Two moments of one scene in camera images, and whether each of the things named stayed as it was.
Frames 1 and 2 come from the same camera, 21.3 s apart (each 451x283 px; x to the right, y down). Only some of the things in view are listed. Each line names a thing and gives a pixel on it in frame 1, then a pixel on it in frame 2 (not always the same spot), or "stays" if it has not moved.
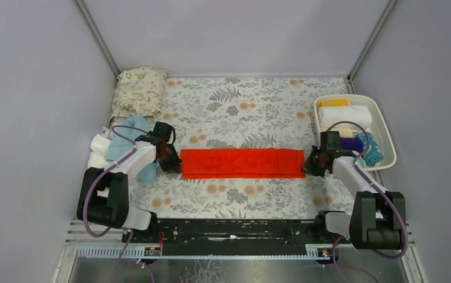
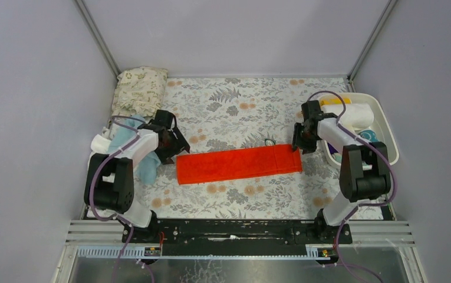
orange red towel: (243, 163) stays
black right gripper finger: (316, 163) -> (298, 130)
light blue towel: (122, 142) stays
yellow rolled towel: (335, 102) stays
